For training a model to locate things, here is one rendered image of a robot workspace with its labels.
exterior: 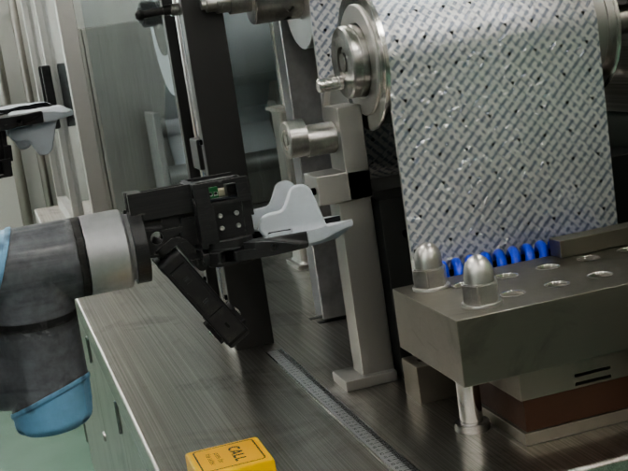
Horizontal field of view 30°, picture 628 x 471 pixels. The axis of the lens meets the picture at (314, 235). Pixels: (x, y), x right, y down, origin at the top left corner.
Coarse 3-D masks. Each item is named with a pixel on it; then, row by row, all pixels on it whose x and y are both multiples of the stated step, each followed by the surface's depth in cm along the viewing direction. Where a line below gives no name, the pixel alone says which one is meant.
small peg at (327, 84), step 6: (324, 78) 121; (330, 78) 121; (336, 78) 121; (342, 78) 121; (318, 84) 121; (324, 84) 120; (330, 84) 121; (336, 84) 121; (342, 84) 121; (318, 90) 121; (324, 90) 121; (330, 90) 121
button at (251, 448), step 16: (208, 448) 109; (224, 448) 108; (240, 448) 107; (256, 448) 107; (192, 464) 105; (208, 464) 104; (224, 464) 104; (240, 464) 103; (256, 464) 103; (272, 464) 103
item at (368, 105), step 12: (600, 0) 122; (348, 12) 121; (360, 12) 118; (600, 12) 122; (348, 24) 122; (360, 24) 118; (600, 24) 122; (372, 36) 116; (600, 36) 122; (372, 48) 116; (600, 48) 123; (372, 60) 117; (372, 72) 118; (372, 84) 118; (372, 96) 119; (372, 108) 120
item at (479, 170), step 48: (480, 96) 119; (528, 96) 120; (576, 96) 122; (432, 144) 118; (480, 144) 119; (528, 144) 121; (576, 144) 122; (432, 192) 119; (480, 192) 120; (528, 192) 122; (576, 192) 123; (432, 240) 119; (480, 240) 121; (528, 240) 122
